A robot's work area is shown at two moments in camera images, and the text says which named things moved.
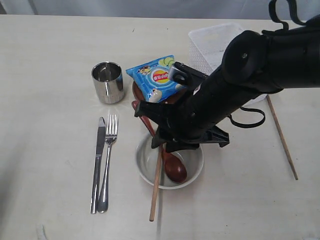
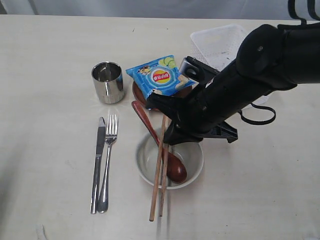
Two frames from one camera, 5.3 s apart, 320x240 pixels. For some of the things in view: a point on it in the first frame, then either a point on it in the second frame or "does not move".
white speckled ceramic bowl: [146, 160] does not move
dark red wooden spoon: [174, 166] does not move
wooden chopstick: [282, 136] → [164, 179]
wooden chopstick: [155, 183] does not move
